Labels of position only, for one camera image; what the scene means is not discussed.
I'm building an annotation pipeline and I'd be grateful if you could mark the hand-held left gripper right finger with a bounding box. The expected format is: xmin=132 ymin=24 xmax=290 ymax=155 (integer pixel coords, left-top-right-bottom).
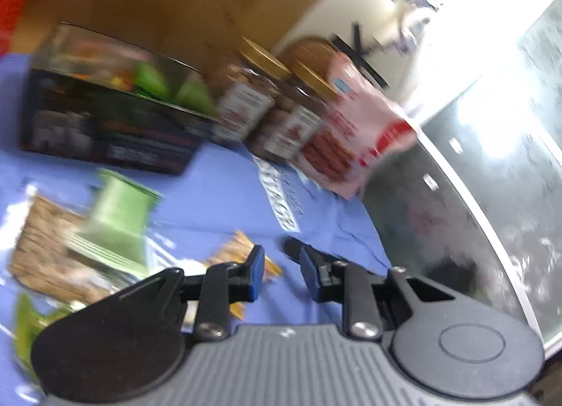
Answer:
xmin=285 ymin=238 xmax=466 ymax=340

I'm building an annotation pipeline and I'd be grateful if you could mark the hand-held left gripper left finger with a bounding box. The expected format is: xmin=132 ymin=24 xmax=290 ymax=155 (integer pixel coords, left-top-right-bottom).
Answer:
xmin=115 ymin=245 xmax=266 ymax=342

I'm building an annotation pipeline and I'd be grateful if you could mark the orange snack packet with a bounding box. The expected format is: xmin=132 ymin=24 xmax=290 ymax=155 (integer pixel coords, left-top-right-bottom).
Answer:
xmin=205 ymin=230 xmax=284 ymax=323

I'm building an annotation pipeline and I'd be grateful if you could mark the green snack packet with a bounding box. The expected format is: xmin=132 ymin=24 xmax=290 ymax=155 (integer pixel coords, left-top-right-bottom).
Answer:
xmin=12 ymin=292 xmax=74 ymax=385
xmin=68 ymin=168 xmax=164 ymax=276

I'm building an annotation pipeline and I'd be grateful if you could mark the black tin box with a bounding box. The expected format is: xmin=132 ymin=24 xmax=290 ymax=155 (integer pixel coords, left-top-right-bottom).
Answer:
xmin=20 ymin=22 xmax=220 ymax=176

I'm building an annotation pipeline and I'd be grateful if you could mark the clear brown snack packet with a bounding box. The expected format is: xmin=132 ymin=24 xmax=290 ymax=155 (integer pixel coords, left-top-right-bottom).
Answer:
xmin=9 ymin=186 xmax=128 ymax=306

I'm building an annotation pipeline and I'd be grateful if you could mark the blue printed cloth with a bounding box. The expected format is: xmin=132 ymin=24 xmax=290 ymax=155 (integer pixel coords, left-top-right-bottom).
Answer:
xmin=0 ymin=52 xmax=393 ymax=406

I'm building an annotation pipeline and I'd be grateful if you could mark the pink snack bag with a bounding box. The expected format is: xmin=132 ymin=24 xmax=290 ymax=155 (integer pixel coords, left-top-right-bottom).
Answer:
xmin=299 ymin=52 xmax=418 ymax=200

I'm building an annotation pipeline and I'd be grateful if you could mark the pecan jar with gold lid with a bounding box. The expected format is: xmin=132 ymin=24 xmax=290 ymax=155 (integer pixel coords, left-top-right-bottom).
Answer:
xmin=248 ymin=59 xmax=339 ymax=165

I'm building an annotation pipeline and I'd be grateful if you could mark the cashew jar with gold lid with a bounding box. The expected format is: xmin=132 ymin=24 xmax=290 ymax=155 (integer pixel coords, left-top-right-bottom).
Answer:
xmin=211 ymin=37 xmax=293 ymax=148

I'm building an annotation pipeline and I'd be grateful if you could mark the black tape cross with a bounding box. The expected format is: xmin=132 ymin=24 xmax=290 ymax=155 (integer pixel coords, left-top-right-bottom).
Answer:
xmin=331 ymin=23 xmax=391 ymax=90

